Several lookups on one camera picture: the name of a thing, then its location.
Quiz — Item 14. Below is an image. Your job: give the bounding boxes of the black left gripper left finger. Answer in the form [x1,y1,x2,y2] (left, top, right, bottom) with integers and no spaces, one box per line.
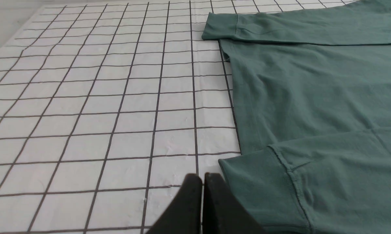
[147,174,202,234]

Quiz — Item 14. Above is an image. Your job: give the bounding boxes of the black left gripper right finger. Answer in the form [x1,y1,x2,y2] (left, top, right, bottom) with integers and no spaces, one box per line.
[202,172,265,234]

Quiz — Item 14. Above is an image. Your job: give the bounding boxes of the green long-sleeve shirt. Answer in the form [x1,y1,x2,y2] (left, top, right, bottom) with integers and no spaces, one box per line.
[202,0,391,234]

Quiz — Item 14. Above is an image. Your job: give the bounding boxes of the white grid tablecloth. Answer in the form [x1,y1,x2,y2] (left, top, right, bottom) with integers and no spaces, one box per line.
[0,0,350,234]

